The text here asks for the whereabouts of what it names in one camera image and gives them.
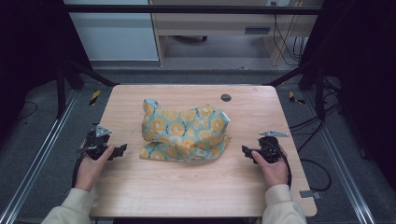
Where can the white cabinet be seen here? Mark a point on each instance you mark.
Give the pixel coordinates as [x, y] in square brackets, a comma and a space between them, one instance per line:
[115, 34]

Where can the aluminium floor rail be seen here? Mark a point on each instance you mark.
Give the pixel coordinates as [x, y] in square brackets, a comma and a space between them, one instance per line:
[34, 161]
[342, 168]

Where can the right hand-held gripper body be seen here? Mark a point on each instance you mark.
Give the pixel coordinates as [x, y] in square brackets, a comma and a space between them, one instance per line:
[269, 146]

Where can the person's right hand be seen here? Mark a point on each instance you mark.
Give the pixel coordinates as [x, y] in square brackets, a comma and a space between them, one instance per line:
[274, 169]

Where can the grey metal bracket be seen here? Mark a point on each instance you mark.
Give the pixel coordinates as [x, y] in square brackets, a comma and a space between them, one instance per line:
[309, 194]

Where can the black metal frame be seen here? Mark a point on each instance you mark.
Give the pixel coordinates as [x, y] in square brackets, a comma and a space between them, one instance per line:
[186, 9]

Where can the person's left hand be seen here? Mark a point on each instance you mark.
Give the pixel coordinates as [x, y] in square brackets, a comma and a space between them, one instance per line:
[90, 169]

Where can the green cloth with orange print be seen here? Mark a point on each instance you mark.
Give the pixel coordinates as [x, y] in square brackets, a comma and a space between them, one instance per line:
[183, 132]

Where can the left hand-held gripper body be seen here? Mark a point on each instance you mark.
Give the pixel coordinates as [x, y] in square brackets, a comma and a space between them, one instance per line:
[95, 140]

